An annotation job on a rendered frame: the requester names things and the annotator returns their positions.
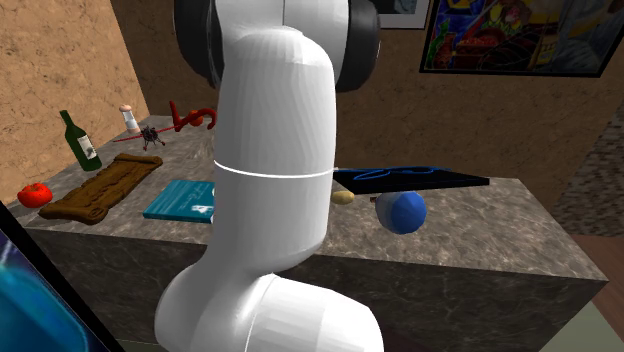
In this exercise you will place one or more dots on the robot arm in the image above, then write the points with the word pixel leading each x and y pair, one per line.
pixel 273 146

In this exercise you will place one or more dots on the yellow potato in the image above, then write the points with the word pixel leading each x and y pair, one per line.
pixel 342 197

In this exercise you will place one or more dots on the blue cylinder container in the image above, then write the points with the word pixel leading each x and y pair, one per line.
pixel 402 212

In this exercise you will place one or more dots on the black tray with blue scissors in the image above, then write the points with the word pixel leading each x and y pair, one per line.
pixel 414 179

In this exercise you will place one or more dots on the orange fruit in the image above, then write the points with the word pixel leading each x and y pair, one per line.
pixel 195 118

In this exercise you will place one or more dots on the teal book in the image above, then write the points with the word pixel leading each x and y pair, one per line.
pixel 183 200

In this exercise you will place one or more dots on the red curved figure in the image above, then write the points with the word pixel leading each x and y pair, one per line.
pixel 181 121

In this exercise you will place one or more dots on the red toy airplane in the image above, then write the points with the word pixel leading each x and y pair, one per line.
pixel 150 136

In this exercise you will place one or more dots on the white salt shaker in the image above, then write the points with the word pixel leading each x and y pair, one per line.
pixel 130 120

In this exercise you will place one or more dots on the green wine bottle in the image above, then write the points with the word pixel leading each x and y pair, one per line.
pixel 81 143

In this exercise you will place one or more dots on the red tomato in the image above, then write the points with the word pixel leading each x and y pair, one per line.
pixel 34 194

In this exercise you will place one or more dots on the black framed blue screen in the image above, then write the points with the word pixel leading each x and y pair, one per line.
pixel 34 302

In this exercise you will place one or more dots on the white framed wall picture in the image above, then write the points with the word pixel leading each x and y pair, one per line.
pixel 402 12

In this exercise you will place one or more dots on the colourful framed wall painting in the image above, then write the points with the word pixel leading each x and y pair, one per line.
pixel 516 34

